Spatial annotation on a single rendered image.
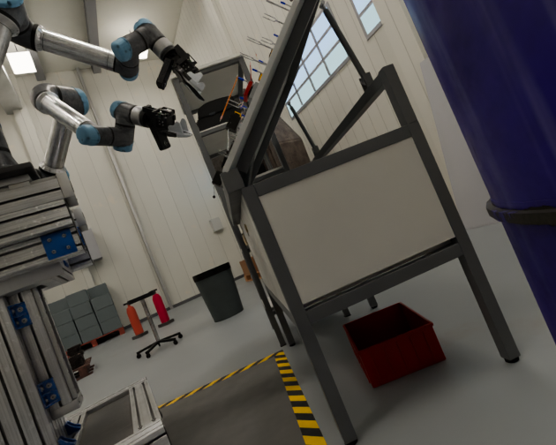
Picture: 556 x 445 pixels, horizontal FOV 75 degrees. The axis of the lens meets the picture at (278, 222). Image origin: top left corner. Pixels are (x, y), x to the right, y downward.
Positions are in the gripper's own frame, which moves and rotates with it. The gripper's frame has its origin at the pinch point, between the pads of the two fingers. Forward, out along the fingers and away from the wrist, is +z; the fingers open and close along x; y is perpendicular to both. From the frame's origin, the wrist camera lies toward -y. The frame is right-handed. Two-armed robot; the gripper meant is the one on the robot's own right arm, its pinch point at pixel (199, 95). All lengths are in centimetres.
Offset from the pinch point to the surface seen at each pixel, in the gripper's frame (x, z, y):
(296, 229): -32, 61, -13
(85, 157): 826, -399, -151
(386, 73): -31, 45, 42
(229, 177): -32, 37, -17
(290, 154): 348, 5, 112
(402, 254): -32, 89, 5
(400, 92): -31, 53, 41
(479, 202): 178, 176, 164
